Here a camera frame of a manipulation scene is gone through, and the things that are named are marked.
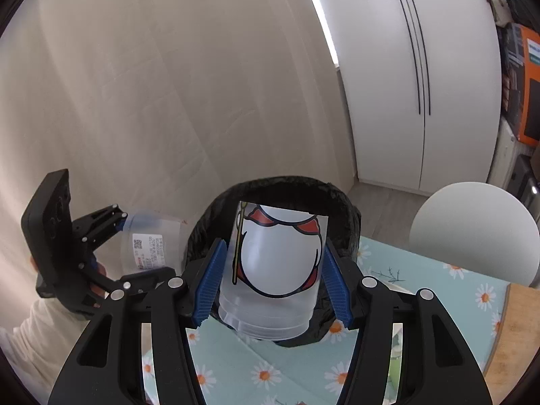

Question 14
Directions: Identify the clear plastic labelled cup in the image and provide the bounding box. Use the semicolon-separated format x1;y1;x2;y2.
120;211;189;275

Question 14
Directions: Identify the clear plastic cup with print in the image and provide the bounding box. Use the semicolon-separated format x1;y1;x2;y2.
218;201;329;341

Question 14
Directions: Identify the green foam cup sleeve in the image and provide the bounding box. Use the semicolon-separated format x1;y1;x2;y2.
383;330;403;404

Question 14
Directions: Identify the white sleeve forearm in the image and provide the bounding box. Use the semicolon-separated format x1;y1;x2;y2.
1;299;88;404

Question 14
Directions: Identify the black bag lined trash bin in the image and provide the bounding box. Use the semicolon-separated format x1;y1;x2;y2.
184;175;361;347

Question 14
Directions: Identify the person's left hand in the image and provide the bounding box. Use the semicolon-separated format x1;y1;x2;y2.
29;254;109;300

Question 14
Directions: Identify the bamboo cutting board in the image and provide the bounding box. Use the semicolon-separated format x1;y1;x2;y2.
484;283;539;404

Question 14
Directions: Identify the floral blue tablecloth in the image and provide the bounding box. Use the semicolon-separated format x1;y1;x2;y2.
142;226;491;404

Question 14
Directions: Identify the white round chair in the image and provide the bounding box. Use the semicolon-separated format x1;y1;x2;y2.
409;182;539;286

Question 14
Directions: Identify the dark grey suitcase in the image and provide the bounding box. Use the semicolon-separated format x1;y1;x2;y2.
506;155;539;223

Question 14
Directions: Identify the white refrigerator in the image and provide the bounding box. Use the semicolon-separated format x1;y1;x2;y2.
319;0;502;195

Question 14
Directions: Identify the orange Philips appliance box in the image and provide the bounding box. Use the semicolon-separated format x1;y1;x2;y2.
503;23;540;147

